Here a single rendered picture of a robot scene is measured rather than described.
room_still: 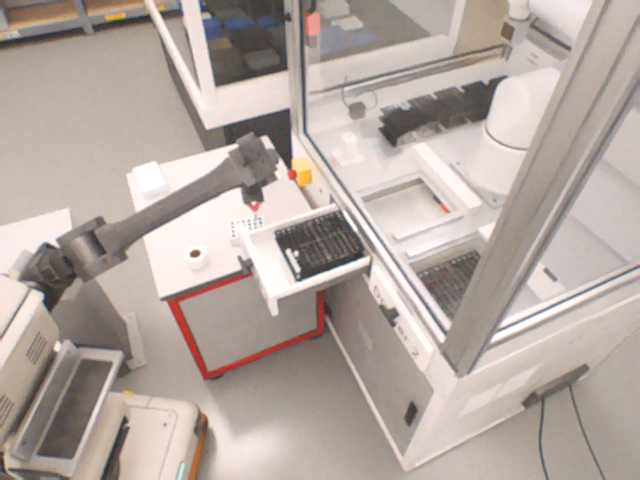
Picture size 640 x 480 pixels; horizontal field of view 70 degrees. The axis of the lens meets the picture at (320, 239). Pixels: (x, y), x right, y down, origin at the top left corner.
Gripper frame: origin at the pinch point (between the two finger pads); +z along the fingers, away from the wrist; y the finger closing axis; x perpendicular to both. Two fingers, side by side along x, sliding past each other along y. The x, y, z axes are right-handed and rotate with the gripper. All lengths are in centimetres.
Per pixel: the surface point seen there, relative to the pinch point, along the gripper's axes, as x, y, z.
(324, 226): -19.8, -16.2, -3.5
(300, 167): -18.0, 11.1, -4.5
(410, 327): -32, -56, -6
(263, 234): -1.0, -12.5, -0.9
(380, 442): -32, -59, 86
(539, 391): -88, -64, 53
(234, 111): 0, 57, 1
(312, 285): -11.5, -35.0, -1.2
